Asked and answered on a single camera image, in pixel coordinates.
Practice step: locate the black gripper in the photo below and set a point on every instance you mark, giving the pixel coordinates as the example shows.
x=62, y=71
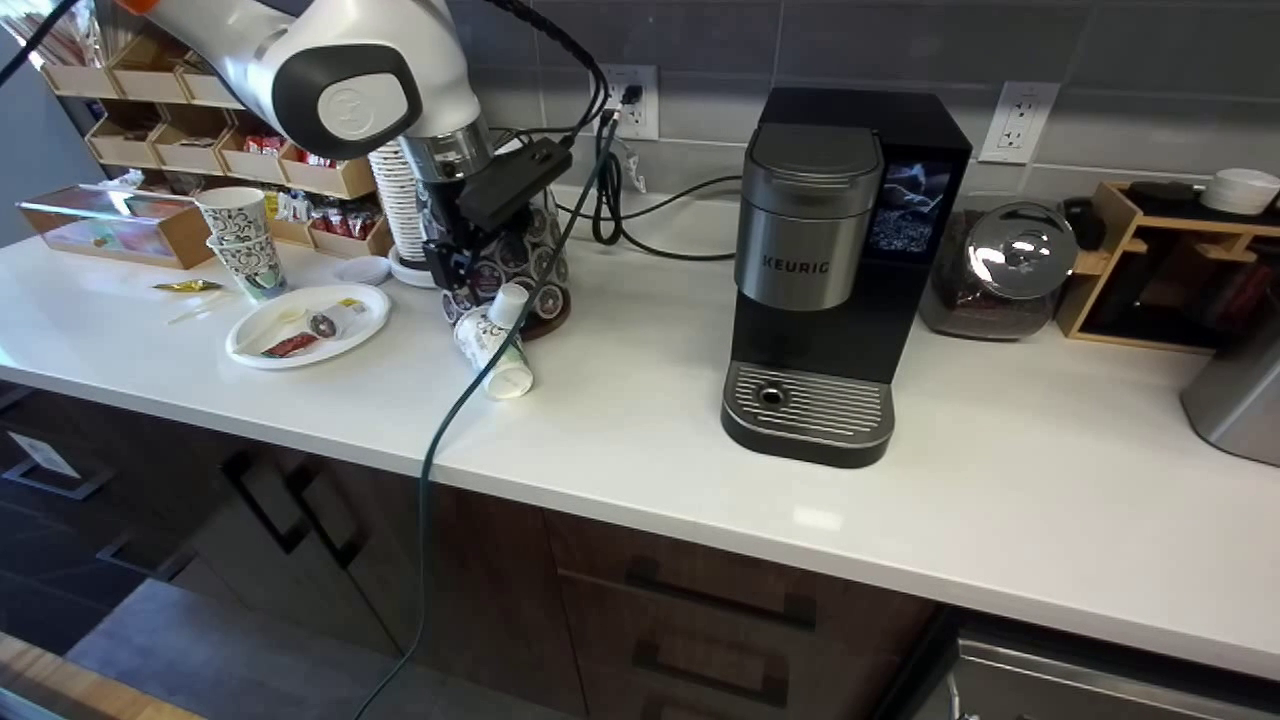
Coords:
x=475, y=247

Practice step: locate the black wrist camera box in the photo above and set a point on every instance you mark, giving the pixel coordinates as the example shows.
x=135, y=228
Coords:
x=515, y=180

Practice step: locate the white disposable plate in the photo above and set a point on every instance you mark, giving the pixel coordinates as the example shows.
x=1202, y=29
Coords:
x=266, y=344

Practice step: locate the open cardboard box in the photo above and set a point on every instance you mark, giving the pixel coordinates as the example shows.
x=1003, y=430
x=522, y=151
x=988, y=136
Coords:
x=135, y=243

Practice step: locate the stack of white cups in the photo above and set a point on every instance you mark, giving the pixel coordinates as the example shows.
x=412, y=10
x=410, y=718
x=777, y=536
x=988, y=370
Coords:
x=397, y=202

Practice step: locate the white lid stack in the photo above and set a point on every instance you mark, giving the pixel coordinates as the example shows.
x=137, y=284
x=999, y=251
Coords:
x=1240, y=191

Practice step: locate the gold foil packet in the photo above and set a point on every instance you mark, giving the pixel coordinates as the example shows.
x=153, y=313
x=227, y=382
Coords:
x=186, y=284

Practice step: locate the black Keurig coffee machine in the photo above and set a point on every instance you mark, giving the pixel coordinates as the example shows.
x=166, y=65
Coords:
x=815, y=243

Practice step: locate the yellow mustard packet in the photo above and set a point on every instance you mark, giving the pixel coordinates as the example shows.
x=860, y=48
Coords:
x=350, y=307

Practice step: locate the wooden countertop organizer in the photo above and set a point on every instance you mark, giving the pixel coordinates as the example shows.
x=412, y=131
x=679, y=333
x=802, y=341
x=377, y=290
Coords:
x=1107, y=265

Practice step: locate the round grey lidded container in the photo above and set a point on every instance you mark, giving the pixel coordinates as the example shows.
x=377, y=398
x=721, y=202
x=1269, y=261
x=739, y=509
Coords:
x=1003, y=265

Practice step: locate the stainless steel appliance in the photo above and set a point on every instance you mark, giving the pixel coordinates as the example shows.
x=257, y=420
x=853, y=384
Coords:
x=1240, y=394

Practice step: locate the patterned paper cup standing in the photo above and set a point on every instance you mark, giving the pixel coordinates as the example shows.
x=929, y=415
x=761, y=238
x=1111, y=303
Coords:
x=246, y=243

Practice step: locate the dark wooden base cabinet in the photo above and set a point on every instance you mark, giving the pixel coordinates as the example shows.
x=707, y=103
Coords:
x=505, y=601

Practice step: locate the red sauce packet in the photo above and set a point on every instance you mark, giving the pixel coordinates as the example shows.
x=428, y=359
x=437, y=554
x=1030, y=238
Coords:
x=288, y=344

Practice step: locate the white capsule with dark lid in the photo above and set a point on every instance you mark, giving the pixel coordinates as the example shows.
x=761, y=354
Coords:
x=325, y=321

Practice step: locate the light wooden board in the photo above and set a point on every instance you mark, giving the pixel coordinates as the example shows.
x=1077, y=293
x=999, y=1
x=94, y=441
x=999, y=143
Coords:
x=66, y=686

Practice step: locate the empty white wall outlet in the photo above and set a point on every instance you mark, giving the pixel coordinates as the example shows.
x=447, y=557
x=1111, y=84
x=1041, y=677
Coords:
x=1021, y=126

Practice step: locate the white wall outlet with plug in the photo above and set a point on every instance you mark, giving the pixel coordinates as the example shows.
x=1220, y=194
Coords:
x=647, y=120

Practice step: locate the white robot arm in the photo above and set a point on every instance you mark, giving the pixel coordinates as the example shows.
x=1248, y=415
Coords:
x=266, y=43

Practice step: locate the stainless dishwasher front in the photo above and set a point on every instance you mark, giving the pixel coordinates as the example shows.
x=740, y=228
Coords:
x=1094, y=686

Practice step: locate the white coffee capsule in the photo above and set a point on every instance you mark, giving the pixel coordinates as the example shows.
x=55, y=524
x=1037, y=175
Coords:
x=511, y=307

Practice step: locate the wooden tea shelf organizer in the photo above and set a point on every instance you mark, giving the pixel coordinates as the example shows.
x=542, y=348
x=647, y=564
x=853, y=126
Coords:
x=163, y=144

